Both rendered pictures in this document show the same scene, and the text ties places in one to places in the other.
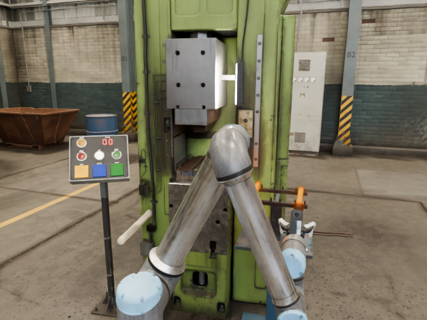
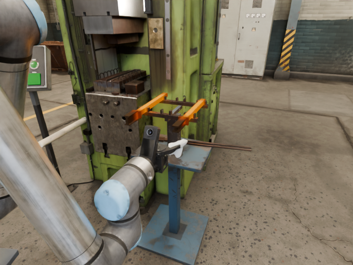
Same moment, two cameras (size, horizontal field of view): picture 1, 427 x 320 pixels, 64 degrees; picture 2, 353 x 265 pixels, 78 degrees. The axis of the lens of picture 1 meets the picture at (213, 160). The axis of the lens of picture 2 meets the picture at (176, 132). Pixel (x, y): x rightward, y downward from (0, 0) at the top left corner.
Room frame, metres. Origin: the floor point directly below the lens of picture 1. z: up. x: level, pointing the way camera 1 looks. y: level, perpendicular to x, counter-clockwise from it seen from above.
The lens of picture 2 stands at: (0.65, -0.47, 1.31)
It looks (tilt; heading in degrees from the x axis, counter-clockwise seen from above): 26 degrees down; 6
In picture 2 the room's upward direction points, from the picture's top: straight up
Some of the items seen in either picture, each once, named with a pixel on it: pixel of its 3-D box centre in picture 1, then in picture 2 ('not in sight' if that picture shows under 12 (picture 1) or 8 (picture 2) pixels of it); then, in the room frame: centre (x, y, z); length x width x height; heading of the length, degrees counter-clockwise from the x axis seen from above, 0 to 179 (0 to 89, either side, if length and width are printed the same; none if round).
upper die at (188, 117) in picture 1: (199, 113); (116, 25); (2.24, 0.10, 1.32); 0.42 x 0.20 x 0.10; 169
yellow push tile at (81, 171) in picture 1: (81, 171); not in sight; (1.92, 0.77, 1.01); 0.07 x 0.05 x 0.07; 104
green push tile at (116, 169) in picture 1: (117, 169); (34, 79); (1.97, 0.58, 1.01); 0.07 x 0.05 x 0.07; 104
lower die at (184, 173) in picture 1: (199, 166); (122, 79); (2.24, 0.10, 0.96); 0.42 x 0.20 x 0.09; 169
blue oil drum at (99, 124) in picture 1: (102, 138); not in sight; (6.51, 2.15, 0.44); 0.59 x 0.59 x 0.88
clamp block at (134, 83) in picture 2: not in sight; (135, 87); (2.06, -0.05, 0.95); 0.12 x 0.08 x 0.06; 169
